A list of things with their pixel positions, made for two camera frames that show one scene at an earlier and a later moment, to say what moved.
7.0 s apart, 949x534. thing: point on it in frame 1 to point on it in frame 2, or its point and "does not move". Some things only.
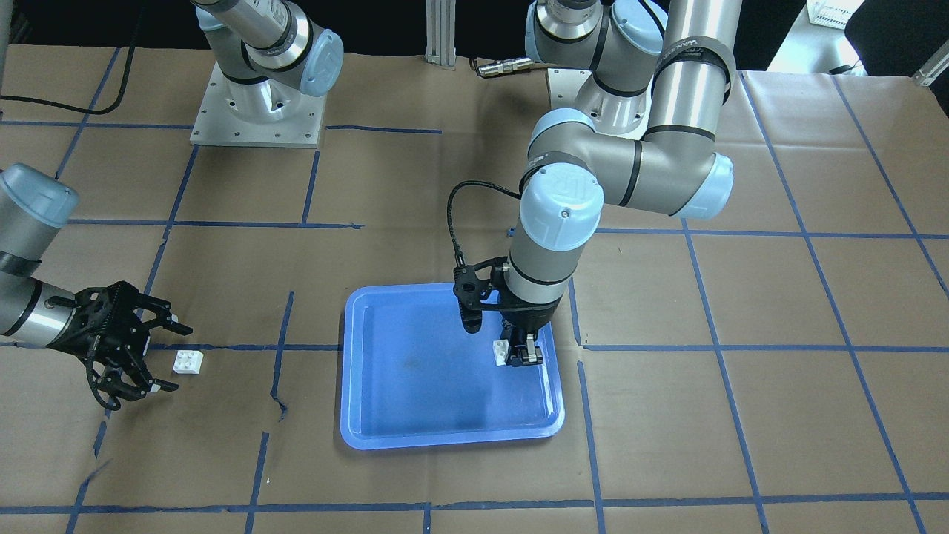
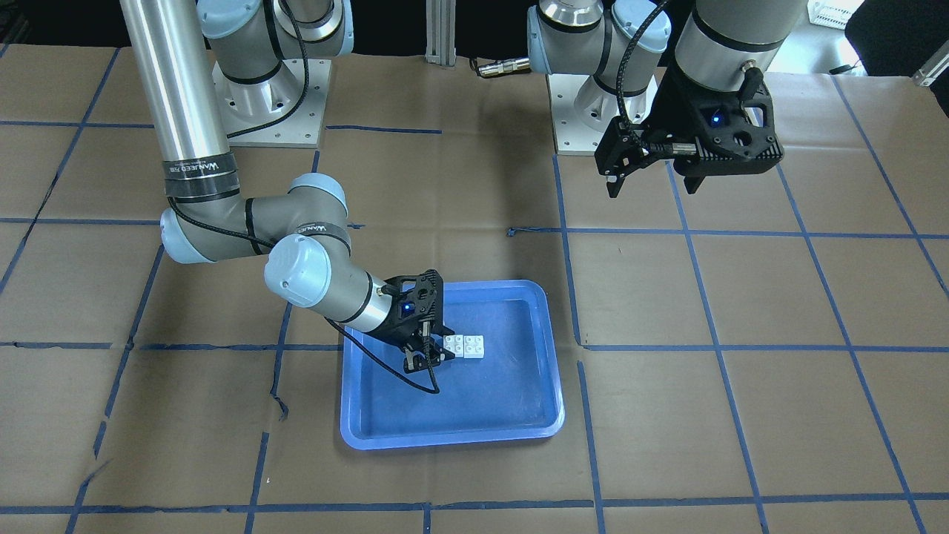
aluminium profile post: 440,33 does not move
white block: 187,362 to 454,343
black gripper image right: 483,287 to 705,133
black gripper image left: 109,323 to 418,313
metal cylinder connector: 506,66 does not move
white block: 500,348 to 474,346
